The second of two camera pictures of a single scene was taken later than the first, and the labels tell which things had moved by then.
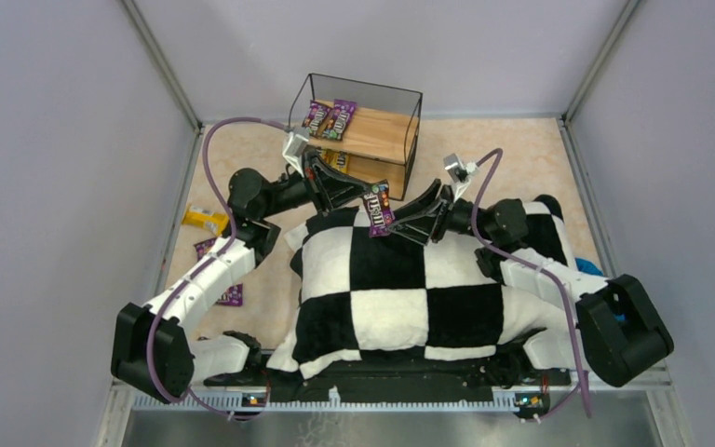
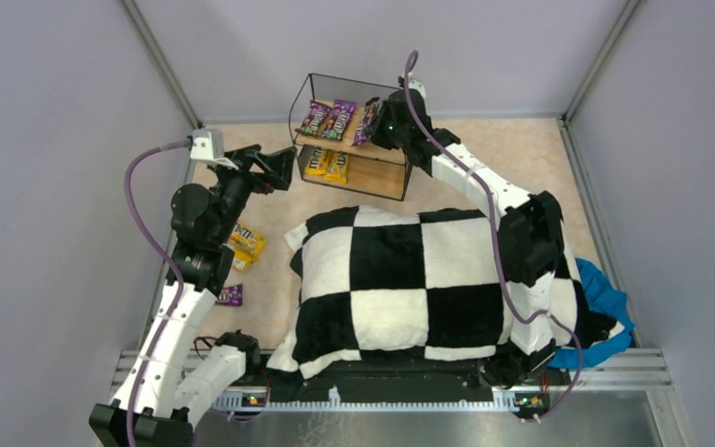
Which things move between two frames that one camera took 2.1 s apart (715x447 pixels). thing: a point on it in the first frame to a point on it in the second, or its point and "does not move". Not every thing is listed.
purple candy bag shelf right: x=336 y=124 does not move
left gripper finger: x=340 y=196 to x=265 y=182
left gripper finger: x=334 y=183 to x=279 y=164
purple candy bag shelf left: x=316 y=117 does not move
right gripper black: x=443 y=209 to x=384 y=123
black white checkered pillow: x=363 y=297 does not move
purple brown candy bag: x=378 y=206 to x=366 y=121
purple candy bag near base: x=233 y=296 does not move
